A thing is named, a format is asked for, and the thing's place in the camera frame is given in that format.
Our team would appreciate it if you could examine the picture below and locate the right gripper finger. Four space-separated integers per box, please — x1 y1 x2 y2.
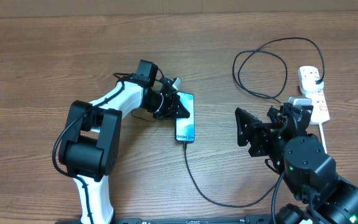
235 108 262 146
267 105 287 130

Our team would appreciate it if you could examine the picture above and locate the blue screen smartphone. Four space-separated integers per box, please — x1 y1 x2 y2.
175 92 195 142

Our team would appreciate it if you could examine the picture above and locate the black charging cable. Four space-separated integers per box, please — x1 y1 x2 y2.
182 37 326 208

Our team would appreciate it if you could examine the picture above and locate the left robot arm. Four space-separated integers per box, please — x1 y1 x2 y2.
52 60 195 223

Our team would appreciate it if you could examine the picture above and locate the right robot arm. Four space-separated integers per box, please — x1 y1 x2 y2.
235 103 358 223

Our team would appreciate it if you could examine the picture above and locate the white charger adapter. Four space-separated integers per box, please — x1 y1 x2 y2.
300 77 324 95

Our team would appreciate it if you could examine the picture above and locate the white power strip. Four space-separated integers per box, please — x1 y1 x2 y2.
297 65 331 126

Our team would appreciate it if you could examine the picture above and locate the white power strip cord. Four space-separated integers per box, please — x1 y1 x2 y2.
318 123 328 154

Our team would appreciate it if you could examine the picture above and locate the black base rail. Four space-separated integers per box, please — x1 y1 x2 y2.
109 215 272 224

